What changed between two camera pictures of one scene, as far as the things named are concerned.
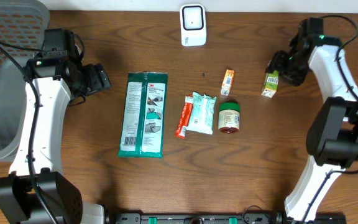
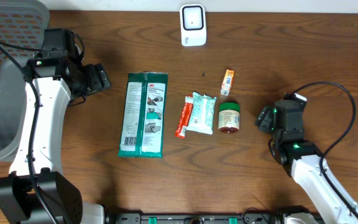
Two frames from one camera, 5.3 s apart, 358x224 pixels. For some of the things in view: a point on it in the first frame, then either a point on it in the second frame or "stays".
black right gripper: [278, 63] to [265, 118]
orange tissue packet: [227, 83] stays
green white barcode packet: [143, 114] stays
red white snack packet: [184, 117] stays
